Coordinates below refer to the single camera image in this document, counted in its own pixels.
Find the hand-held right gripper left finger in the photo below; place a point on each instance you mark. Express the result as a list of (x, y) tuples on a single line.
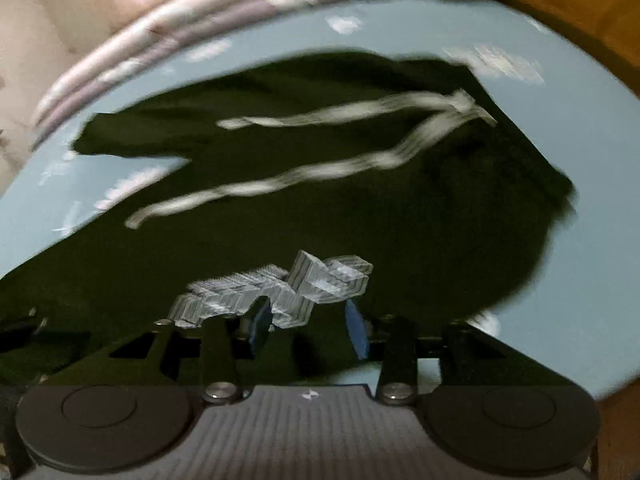
[(260, 325)]

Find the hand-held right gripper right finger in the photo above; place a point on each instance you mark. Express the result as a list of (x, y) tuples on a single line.
[(356, 330)]

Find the black pants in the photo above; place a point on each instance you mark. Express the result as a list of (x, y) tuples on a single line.
[(350, 220)]

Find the folded floral quilt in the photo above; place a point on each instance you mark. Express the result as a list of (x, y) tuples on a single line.
[(165, 25)]

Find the wooden headboard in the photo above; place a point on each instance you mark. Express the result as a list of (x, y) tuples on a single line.
[(575, 5)]

